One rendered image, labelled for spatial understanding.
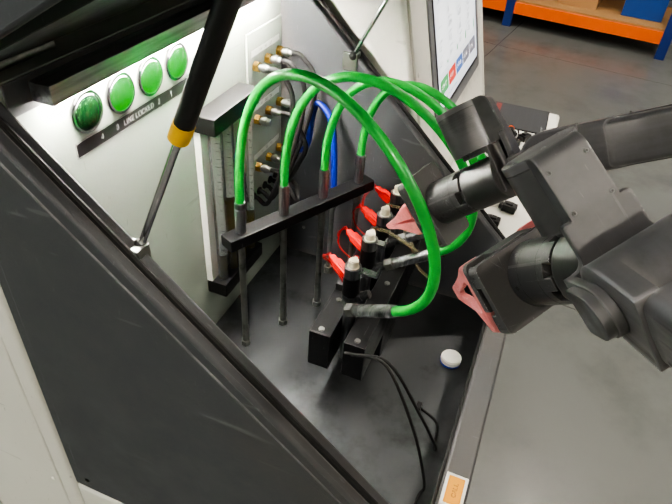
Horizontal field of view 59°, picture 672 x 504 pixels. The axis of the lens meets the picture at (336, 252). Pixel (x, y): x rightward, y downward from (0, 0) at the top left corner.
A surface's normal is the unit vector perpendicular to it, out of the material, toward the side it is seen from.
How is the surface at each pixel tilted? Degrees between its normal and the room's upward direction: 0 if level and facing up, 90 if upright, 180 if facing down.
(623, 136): 62
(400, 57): 90
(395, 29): 90
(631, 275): 35
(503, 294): 46
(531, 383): 0
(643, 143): 70
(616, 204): 57
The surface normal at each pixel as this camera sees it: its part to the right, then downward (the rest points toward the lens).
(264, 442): -0.37, 0.56
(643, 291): -0.51, -0.73
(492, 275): 0.30, -0.11
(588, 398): 0.06, -0.78
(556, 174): -0.07, 0.04
